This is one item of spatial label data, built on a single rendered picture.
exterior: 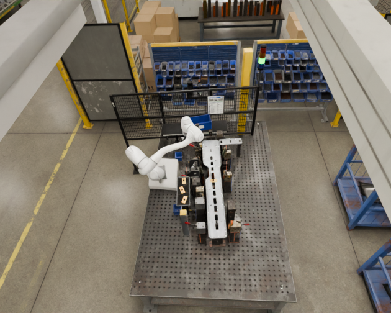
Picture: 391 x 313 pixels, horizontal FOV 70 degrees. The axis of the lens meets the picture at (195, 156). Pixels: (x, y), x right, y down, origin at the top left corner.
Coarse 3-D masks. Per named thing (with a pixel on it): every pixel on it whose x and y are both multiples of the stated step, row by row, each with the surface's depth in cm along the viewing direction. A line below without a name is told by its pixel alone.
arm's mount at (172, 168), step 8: (160, 160) 349; (168, 160) 348; (176, 160) 347; (168, 168) 348; (176, 168) 347; (168, 176) 349; (176, 176) 348; (152, 184) 352; (160, 184) 351; (168, 184) 349; (176, 184) 349
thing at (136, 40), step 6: (132, 36) 572; (138, 36) 570; (132, 42) 554; (138, 42) 552; (144, 42) 616; (144, 48) 596; (144, 54) 589; (144, 60) 564; (150, 60) 563; (144, 66) 548; (150, 66) 547; (150, 72) 552; (150, 78) 562; (144, 84) 574; (150, 84) 573; (150, 90) 583; (150, 96) 595
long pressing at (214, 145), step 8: (208, 144) 362; (216, 144) 362; (208, 152) 353; (216, 152) 352; (208, 160) 344; (216, 160) 343; (216, 168) 335; (216, 176) 327; (208, 184) 320; (216, 184) 319; (208, 192) 313; (216, 192) 313; (208, 200) 306; (208, 208) 299; (224, 208) 299; (208, 216) 293; (224, 216) 292; (208, 224) 286; (224, 224) 286; (208, 232) 281; (216, 232) 280; (224, 232) 280
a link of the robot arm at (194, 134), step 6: (192, 126) 264; (192, 132) 259; (198, 132) 258; (186, 138) 263; (192, 138) 260; (198, 138) 258; (174, 144) 267; (180, 144) 264; (186, 144) 263; (162, 150) 270; (168, 150) 269; (150, 156) 273; (156, 156) 270; (162, 156) 274; (156, 162) 270
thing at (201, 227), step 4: (200, 224) 281; (204, 224) 280; (200, 228) 278; (204, 228) 278; (200, 232) 285; (204, 232) 285; (200, 236) 293; (204, 236) 293; (200, 240) 299; (204, 240) 300; (204, 244) 304
